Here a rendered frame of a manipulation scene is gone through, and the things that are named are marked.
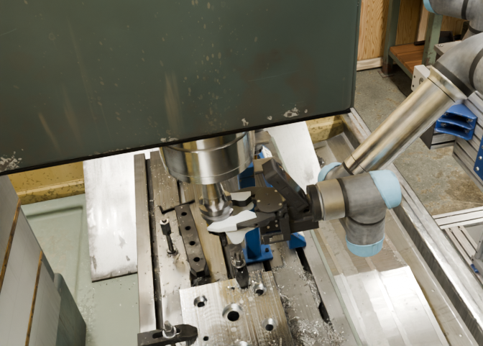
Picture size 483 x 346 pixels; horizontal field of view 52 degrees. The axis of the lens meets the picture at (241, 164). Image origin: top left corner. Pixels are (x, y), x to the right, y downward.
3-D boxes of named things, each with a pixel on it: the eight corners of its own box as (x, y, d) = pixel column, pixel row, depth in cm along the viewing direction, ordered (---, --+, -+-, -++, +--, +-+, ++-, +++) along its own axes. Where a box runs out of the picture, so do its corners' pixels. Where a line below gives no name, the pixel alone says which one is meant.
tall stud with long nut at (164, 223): (176, 247, 142) (168, 214, 134) (177, 254, 140) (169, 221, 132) (167, 248, 142) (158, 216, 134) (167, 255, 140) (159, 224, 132)
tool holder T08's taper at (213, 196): (203, 194, 93) (195, 165, 89) (226, 190, 92) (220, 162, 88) (203, 210, 89) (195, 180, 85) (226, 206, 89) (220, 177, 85)
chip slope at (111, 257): (300, 151, 218) (300, 101, 201) (361, 275, 163) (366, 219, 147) (97, 189, 209) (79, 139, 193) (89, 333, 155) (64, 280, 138)
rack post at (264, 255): (269, 244, 140) (263, 163, 121) (273, 259, 136) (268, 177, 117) (234, 252, 139) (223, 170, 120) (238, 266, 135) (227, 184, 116)
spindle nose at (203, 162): (162, 134, 90) (149, 76, 82) (249, 123, 90) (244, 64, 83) (161, 193, 77) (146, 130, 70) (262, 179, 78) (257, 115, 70)
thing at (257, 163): (279, 157, 121) (279, 154, 120) (284, 170, 117) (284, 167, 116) (251, 162, 120) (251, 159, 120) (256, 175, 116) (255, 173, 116)
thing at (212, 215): (201, 202, 95) (198, 192, 93) (232, 197, 95) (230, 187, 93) (200, 224, 90) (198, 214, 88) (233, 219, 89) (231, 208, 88)
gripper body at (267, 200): (261, 247, 94) (323, 234, 94) (255, 213, 89) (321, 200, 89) (254, 220, 100) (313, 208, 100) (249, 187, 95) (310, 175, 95)
